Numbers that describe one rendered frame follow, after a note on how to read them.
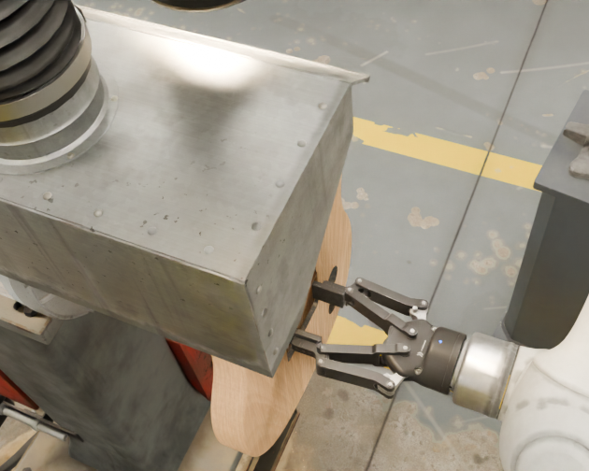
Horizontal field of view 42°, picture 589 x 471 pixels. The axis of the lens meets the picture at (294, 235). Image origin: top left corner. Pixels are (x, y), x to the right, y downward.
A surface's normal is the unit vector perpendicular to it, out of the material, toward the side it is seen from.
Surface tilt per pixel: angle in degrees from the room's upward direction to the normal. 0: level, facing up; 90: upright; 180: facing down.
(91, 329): 90
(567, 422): 16
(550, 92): 0
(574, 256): 90
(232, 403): 57
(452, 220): 0
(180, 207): 0
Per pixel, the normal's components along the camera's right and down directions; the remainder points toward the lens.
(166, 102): -0.10, -0.55
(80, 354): 0.91, 0.29
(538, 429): -0.54, -0.70
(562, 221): -0.52, 0.74
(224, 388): -0.39, 0.36
